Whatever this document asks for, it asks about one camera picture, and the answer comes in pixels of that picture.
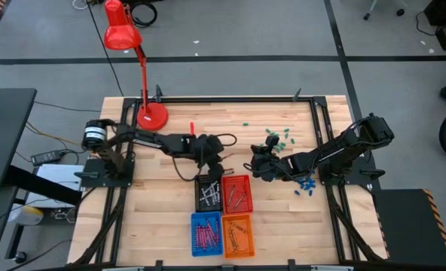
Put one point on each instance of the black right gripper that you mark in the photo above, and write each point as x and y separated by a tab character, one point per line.
275	165

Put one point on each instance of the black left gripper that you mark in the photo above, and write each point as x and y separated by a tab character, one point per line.
204	154

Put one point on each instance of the brown crayon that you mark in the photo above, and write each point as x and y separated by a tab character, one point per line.
231	194
240	201
228	155

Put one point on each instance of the red crayon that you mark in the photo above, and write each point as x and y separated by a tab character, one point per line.
192	128

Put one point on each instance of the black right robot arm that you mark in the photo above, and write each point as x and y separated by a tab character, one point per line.
332	152

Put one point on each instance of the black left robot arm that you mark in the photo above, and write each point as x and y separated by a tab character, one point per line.
151	139

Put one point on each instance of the red slotted plastic basket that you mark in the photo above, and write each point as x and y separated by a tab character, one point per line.
245	180

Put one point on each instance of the black slotted plastic basket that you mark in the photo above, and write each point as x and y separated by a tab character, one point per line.
196	207

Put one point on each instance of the red desk lamp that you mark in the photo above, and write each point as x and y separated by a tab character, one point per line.
153	116

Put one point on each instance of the orange slotted plastic basket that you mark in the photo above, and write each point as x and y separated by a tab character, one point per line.
247	252

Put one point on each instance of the blue slotted plastic basket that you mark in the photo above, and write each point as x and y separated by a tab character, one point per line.
194	253

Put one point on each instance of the white box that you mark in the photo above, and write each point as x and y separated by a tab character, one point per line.
59	178

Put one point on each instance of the black power adapter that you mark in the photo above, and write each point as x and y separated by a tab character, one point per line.
47	157

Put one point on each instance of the pale rounded container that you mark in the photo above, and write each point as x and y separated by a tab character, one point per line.
27	215

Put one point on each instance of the chair base with castors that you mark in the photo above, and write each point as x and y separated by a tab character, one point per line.
400	12

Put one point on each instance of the black desk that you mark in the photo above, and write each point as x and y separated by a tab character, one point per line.
4	135

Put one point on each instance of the black aluminium rig frame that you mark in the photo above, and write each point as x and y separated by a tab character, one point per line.
226	99

